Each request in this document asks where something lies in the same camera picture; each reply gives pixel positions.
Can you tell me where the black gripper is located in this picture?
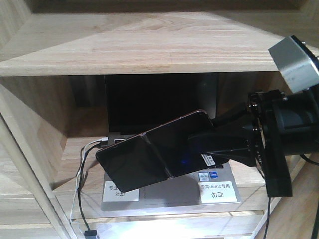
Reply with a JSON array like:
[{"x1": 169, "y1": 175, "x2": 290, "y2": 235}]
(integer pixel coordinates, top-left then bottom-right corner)
[{"x1": 188, "y1": 90, "x2": 293, "y2": 197}]

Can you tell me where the black smartphone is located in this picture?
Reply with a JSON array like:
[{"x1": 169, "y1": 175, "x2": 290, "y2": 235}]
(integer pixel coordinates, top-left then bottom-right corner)
[{"x1": 96, "y1": 110, "x2": 228, "y2": 193}]

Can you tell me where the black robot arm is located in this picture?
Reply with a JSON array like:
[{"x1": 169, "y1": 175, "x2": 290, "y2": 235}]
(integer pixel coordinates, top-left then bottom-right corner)
[{"x1": 188, "y1": 87, "x2": 319, "y2": 198}]

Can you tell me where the silver laptop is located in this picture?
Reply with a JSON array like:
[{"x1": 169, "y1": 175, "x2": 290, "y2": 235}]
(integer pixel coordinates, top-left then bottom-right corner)
[{"x1": 102, "y1": 73, "x2": 240, "y2": 211}]

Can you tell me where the wooden shelving unit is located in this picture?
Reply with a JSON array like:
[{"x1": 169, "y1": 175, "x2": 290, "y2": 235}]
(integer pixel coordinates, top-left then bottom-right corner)
[{"x1": 0, "y1": 0, "x2": 319, "y2": 239}]

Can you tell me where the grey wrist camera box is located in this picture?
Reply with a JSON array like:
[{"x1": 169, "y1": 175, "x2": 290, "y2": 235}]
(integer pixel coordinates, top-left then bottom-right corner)
[{"x1": 268, "y1": 35, "x2": 319, "y2": 93}]

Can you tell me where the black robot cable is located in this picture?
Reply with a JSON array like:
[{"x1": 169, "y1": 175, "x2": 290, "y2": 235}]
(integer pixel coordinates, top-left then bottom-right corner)
[{"x1": 259, "y1": 196, "x2": 272, "y2": 239}]

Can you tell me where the white laptop cable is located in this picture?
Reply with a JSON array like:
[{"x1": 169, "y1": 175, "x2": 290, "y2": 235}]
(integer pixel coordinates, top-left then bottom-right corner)
[{"x1": 69, "y1": 138, "x2": 108, "y2": 225}]

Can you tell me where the black laptop cable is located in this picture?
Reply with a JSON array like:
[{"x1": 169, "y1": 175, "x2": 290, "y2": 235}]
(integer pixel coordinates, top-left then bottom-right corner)
[{"x1": 76, "y1": 143, "x2": 105, "y2": 239}]

